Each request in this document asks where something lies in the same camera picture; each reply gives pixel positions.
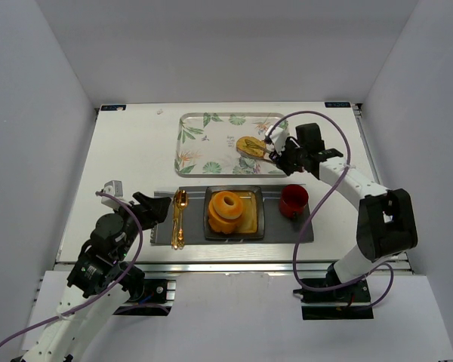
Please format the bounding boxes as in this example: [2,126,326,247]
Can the brown bread slice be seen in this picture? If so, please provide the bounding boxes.
[236,137,267,159]

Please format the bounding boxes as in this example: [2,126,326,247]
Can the stainless steel serving tongs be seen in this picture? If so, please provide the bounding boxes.
[245,140,273,163]

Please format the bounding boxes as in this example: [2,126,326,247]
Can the orange round sponge cake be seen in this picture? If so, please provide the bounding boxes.
[208,192,245,234]

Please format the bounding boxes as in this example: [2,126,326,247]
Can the orange glazed bagel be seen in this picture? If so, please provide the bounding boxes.
[212,191,244,220]

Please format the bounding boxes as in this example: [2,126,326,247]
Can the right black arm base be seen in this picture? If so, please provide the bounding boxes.
[293,281,374,321]

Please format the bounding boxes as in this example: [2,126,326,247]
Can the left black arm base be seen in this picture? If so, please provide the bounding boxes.
[114,278,176,317]

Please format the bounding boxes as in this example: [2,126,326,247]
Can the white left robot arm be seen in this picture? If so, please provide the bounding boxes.
[19,190,171,361]

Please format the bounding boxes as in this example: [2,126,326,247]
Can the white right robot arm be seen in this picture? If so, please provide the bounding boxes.
[265,123,418,291]

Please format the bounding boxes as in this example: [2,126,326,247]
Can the gold spoon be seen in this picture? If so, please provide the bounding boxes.
[177,189,189,250]

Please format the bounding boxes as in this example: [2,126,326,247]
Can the gold knife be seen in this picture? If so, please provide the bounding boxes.
[171,189,184,250]

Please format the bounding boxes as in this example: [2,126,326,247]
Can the red enamel mug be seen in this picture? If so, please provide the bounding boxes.
[279,184,309,219]

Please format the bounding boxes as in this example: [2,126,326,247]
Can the grey striped placemat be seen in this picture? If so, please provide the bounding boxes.
[149,186,315,247]

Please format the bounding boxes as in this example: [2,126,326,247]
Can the brown square ceramic plate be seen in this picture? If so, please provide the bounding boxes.
[204,186,265,242]

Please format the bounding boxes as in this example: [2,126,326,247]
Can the floral white serving tray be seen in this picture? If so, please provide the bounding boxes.
[174,112,285,177]

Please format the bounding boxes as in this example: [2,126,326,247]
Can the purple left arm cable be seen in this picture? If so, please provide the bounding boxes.
[0,192,143,359]

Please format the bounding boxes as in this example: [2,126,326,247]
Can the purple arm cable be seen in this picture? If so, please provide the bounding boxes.
[266,110,395,312]
[0,192,143,359]

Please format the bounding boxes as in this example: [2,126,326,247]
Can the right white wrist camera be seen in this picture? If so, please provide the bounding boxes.
[264,125,290,154]

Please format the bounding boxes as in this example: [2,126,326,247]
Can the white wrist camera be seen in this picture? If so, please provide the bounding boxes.
[98,180,124,210]
[264,125,290,154]

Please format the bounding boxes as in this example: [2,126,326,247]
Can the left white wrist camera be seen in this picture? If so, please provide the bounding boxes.
[98,180,124,210]

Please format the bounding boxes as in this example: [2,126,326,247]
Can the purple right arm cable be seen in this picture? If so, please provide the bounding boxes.
[266,110,395,312]

